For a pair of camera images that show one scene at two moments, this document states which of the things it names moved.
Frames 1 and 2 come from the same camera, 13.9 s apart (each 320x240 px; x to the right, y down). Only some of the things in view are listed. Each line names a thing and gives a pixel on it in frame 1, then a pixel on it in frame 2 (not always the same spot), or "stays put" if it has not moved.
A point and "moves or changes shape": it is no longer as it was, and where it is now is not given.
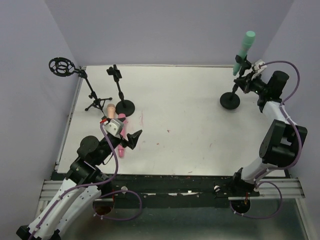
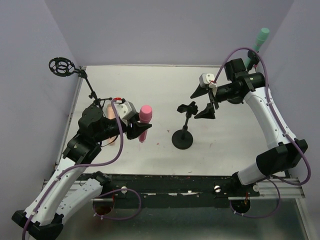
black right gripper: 244,80 → 213,97
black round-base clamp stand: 126,107 → 183,139
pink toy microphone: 121,149 moves or changes shape
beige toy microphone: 111,110 stays put
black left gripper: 125,142 → 130,129
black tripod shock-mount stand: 62,67 stays put
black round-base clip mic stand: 230,100 moves or changes shape
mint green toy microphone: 248,42 → 260,39
